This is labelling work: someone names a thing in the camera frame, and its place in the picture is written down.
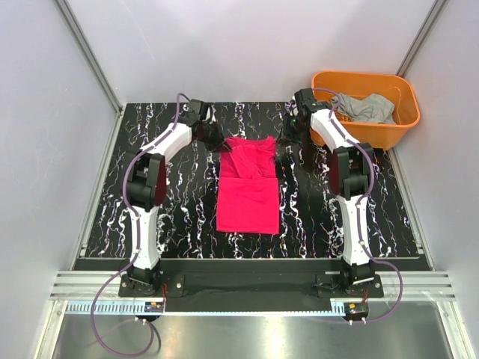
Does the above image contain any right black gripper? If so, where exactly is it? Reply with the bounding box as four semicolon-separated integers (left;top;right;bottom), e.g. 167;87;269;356
275;113;307;148

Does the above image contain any pink t shirt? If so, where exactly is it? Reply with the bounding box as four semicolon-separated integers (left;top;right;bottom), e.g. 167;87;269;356
216;136;280;235

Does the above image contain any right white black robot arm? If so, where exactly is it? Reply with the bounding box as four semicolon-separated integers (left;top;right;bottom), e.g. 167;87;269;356
278;109;375;297

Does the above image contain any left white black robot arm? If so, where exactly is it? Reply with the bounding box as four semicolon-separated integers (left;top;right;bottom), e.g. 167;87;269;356
120;120;231;296

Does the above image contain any grey t shirt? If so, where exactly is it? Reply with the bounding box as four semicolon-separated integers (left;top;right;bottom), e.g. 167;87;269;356
331;93;395;125

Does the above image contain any orange plastic basket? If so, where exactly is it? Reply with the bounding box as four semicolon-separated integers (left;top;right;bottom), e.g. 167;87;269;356
311;70;421;150

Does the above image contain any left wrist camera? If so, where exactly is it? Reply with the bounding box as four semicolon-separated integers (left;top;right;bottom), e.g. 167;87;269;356
181;99;215;126

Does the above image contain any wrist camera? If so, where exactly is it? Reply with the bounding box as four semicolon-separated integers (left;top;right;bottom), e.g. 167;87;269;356
293;88;323;114
181;99;215;126

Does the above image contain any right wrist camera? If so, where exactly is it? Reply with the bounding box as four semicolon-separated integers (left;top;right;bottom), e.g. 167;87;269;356
293;88;323;114

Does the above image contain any right aluminium frame post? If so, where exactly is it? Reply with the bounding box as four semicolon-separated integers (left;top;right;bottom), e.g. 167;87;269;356
396;0;449;78

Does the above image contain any aluminium frame post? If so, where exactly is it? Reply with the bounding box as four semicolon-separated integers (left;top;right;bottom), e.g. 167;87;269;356
53;0;123;114
396;0;449;78

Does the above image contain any left aluminium frame post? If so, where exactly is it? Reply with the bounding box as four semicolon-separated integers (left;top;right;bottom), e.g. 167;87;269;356
53;0;123;114

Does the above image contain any slotted white cable duct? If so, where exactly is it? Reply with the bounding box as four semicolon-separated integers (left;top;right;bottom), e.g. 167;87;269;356
67;301;370;317

